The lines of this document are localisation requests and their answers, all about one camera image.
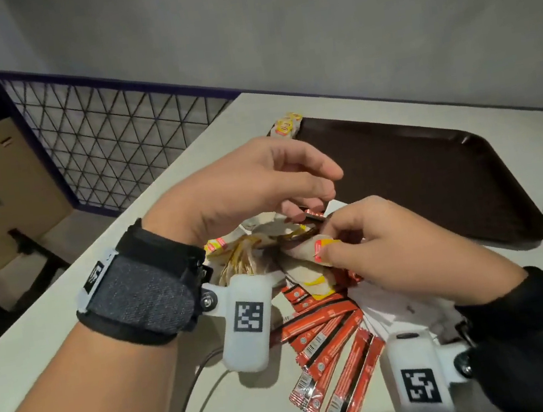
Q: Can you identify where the person's right hand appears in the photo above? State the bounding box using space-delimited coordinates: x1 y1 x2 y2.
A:
306 176 532 327

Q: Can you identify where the person's left hand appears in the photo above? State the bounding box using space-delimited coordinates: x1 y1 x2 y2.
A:
132 126 351 256

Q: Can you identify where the pile of white sugar sachets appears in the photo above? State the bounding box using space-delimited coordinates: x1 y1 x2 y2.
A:
323 183 469 357

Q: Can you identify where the pile of tea bags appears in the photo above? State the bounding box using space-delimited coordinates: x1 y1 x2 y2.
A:
198 201 359 317

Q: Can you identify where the brown plastic tray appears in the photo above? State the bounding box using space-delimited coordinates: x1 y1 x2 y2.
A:
290 88 543 273

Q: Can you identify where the pile of red coffee sticks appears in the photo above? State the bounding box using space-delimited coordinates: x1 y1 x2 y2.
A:
252 200 395 412

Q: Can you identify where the person's left forearm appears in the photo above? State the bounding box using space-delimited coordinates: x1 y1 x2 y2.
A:
0 308 189 412

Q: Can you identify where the brown cardboard box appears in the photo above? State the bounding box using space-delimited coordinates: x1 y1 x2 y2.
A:
0 110 82 285

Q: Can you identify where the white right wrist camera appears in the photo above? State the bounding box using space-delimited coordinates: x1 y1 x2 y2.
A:
377 322 479 412

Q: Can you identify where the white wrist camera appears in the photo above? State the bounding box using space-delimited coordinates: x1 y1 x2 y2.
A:
196 269 285 380
377 322 479 412

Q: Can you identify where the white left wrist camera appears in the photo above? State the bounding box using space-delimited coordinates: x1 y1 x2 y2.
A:
196 269 285 380

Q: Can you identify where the black right wrist strap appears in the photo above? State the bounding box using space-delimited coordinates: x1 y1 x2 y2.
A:
450 265 543 412

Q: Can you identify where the black wrist strap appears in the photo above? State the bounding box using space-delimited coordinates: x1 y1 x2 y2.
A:
64 210 220 357
450 265 543 412

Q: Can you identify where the black left wrist strap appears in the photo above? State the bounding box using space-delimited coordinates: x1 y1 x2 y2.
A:
64 210 220 357

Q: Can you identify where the black left camera cable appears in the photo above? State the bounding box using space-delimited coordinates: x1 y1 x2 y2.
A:
154 346 235 412

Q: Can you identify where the black metal furniture frame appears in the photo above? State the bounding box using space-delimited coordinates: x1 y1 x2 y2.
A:
0 220 81 360

